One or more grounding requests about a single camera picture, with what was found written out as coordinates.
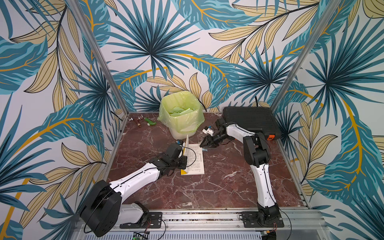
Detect yellow cartoon cover book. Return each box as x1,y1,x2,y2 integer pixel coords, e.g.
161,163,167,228
181,136,205,176

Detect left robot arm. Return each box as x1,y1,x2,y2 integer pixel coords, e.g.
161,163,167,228
80,140,188,237

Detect white plastic trash bin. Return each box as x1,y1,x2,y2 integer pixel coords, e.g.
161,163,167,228
160,91,203,141

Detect green plastic bin liner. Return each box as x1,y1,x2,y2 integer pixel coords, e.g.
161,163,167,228
157,90,206,134

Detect black tool case orange latches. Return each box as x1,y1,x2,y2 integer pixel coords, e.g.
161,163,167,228
223,107,282,141

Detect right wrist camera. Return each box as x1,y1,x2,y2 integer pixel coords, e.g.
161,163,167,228
202,126,216,136

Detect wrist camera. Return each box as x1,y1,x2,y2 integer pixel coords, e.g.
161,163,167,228
202,126,216,136
177,140,184,147

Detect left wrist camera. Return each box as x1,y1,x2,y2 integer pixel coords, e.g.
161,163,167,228
177,140,184,147

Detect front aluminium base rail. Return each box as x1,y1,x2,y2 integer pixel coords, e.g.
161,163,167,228
101,208,332,240

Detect right aluminium frame post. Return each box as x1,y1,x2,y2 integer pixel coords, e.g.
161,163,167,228
270,1,341,113

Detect aluminium frame post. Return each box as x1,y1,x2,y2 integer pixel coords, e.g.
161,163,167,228
270,1,341,113
67,0,129,117

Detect left aluminium frame post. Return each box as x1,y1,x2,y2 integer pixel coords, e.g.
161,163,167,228
67,0,129,117

